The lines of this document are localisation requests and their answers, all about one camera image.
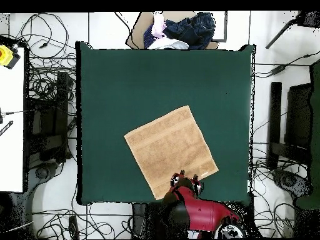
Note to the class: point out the tan terry towel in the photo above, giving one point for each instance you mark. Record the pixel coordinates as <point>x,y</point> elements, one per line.
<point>170,150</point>

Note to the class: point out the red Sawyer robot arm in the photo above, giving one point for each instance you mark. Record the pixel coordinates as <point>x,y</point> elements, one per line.
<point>205,212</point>

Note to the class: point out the black round base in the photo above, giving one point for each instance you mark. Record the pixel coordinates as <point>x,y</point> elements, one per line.
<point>287,180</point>
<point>42,173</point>

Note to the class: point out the black power strip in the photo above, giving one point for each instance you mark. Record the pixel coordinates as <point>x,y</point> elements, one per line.
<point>73,226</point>

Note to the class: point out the dark green table cloth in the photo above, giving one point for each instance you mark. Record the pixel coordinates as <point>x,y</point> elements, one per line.
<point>112,75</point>

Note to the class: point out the white garment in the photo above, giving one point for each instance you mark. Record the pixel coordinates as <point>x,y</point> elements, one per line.
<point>167,44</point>

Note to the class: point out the green fabric sheet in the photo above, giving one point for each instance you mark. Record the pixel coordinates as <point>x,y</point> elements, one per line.
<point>315,125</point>

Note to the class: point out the blue dotted garment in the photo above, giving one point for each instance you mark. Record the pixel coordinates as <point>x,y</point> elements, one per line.
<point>148,37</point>

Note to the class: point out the dark blue jeans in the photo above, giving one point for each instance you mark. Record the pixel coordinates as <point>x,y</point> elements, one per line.
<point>195,30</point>

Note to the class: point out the pink garment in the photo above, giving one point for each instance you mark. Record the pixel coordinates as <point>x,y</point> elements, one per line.
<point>158,27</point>

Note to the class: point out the brown cardboard box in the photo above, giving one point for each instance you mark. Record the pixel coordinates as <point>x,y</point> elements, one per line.
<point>140,27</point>

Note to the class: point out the white desk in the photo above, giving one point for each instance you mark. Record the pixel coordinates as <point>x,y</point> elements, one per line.
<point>11,150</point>

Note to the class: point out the black tripod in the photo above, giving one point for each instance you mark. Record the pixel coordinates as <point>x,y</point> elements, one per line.
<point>307,18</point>

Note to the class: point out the yellow emergency stop box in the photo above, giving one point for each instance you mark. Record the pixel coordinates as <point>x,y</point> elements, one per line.
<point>6,56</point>

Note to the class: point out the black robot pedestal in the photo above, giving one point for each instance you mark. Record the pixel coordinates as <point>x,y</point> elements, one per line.
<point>147,220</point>

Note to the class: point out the black stand frame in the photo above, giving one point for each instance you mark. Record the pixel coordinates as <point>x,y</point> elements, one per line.
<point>275,112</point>
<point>61,100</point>

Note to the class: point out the grey metal frame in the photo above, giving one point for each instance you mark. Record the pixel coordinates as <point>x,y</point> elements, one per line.
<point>225,25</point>

